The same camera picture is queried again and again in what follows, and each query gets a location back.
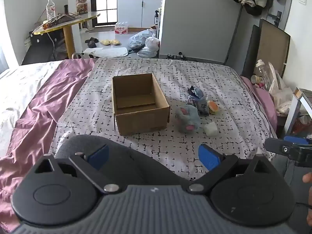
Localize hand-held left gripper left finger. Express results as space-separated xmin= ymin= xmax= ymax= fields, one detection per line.
xmin=32 ymin=144 xmax=120 ymax=194

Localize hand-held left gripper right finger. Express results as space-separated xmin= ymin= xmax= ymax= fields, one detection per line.
xmin=188 ymin=144 xmax=272 ymax=196

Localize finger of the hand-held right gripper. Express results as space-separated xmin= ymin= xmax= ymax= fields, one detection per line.
xmin=263 ymin=138 xmax=297 ymax=158
xmin=284 ymin=136 xmax=312 ymax=146

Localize white soft cube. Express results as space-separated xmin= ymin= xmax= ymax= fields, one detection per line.
xmin=204 ymin=122 xmax=218 ymax=137

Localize grey-blue plush mouse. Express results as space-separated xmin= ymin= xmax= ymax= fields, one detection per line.
xmin=175 ymin=104 xmax=201 ymax=134

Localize burger plush toy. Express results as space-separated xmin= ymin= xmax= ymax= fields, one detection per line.
xmin=207 ymin=101 xmax=219 ymax=114

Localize brown cardboard box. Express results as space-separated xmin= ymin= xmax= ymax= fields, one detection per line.
xmin=112 ymin=73 xmax=170 ymax=136

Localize blue printed packet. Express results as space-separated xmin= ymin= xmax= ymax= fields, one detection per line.
xmin=187 ymin=86 xmax=209 ymax=116

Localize person's right hand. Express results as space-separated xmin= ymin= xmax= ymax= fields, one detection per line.
xmin=302 ymin=173 xmax=312 ymax=228

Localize crumpled clear plastic bags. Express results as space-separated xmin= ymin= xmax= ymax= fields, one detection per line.
xmin=268 ymin=62 xmax=294 ymax=114

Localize clear plastic baby bottle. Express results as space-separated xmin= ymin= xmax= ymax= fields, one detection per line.
xmin=255 ymin=59 xmax=274 ymax=91

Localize white black-patterned blanket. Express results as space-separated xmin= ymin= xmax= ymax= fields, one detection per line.
xmin=49 ymin=58 xmax=278 ymax=183

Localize brown board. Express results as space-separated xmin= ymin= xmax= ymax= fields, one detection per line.
xmin=255 ymin=19 xmax=291 ymax=79

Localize black upright panel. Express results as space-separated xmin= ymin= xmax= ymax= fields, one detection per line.
xmin=240 ymin=24 xmax=261 ymax=79

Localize white floor mat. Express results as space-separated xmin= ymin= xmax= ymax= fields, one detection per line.
xmin=82 ymin=46 xmax=129 ymax=59

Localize white duvet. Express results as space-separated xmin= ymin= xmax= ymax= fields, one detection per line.
xmin=0 ymin=60 xmax=61 ymax=160

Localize clear plastic bag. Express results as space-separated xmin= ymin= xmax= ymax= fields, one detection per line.
xmin=136 ymin=47 xmax=159 ymax=59

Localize black low cabinet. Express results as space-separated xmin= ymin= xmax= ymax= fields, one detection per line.
xmin=21 ymin=30 xmax=72 ymax=65

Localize gold-edged round table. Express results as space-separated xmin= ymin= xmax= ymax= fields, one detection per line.
xmin=33 ymin=12 xmax=101 ymax=59

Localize grey-blue plastic bag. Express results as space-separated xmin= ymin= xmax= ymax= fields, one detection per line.
xmin=128 ymin=29 xmax=156 ymax=51

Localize white plastic bag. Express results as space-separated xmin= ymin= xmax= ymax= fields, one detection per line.
xmin=145 ymin=35 xmax=160 ymax=52

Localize pack of water bottles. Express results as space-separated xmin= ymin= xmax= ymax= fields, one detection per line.
xmin=114 ymin=22 xmax=129 ymax=35

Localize flat cardboard sheet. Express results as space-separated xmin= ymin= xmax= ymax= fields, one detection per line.
xmin=128 ymin=27 xmax=157 ymax=34

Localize white kitchen cabinet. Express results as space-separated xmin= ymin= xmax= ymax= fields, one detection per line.
xmin=116 ymin=0 xmax=163 ymax=28

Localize red printed snack bag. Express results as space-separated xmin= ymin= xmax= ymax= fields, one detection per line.
xmin=76 ymin=0 xmax=89 ymax=16

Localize black-framed glass door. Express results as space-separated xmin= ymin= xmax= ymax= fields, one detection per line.
xmin=94 ymin=0 xmax=123 ymax=27

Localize clear water bottle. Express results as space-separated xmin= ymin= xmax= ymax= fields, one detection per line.
xmin=46 ymin=0 xmax=57 ymax=21

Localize white metal frame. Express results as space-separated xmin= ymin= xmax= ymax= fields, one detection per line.
xmin=284 ymin=87 xmax=312 ymax=137

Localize black door handle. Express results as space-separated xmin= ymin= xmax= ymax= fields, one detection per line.
xmin=267 ymin=11 xmax=282 ymax=26

